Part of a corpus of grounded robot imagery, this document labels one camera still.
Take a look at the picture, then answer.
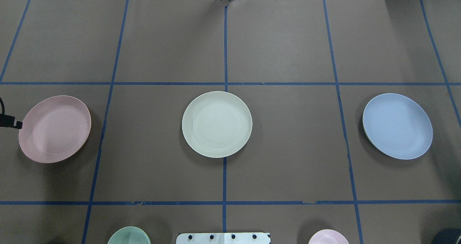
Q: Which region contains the pink plate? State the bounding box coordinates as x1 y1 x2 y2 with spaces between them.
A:
18 95 92 164

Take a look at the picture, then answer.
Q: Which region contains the blue plate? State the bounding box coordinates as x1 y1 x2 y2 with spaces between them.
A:
362 93 433 160

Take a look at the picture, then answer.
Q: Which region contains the green bowl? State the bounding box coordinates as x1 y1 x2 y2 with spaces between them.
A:
107 226 151 244

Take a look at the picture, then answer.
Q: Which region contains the cream plate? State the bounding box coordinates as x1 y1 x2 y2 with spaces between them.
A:
182 91 252 158

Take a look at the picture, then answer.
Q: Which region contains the pink bowl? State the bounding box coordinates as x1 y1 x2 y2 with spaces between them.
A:
308 229 349 244

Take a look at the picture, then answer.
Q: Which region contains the dark blue pot with lid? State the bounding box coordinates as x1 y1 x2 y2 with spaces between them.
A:
431 228 461 244

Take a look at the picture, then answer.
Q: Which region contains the white pedestal base plate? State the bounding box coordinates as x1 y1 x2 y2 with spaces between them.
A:
176 232 271 244

